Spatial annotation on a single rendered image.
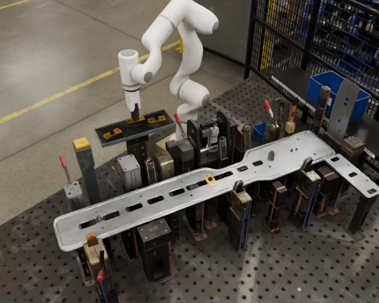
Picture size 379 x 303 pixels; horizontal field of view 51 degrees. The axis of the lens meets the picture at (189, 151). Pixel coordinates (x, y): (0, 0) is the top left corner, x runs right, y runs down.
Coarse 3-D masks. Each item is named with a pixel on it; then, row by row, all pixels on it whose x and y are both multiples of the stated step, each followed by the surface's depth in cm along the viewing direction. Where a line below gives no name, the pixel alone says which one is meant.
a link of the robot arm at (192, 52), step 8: (184, 24) 189; (184, 32) 192; (192, 32) 193; (184, 40) 193; (192, 40) 193; (184, 48) 195; (192, 48) 193; (200, 48) 195; (184, 56) 197; (192, 56) 195; (200, 56) 197; (184, 64) 200; (192, 64) 198; (184, 72) 202; (192, 72) 202; (176, 80) 208; (184, 80) 209; (176, 88) 210; (176, 96) 213
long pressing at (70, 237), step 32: (256, 160) 193; (288, 160) 193; (320, 160) 194; (128, 192) 176; (160, 192) 177; (192, 192) 177; (224, 192) 178; (64, 224) 163; (96, 224) 163; (128, 224) 163
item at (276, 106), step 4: (276, 100) 194; (280, 100) 196; (276, 104) 195; (280, 104) 193; (284, 104) 194; (276, 108) 196; (280, 108) 198; (276, 112) 198; (280, 112) 199; (276, 116) 199; (280, 116) 200; (276, 120) 200; (280, 120) 202; (276, 124) 202; (280, 124) 203; (280, 128) 204
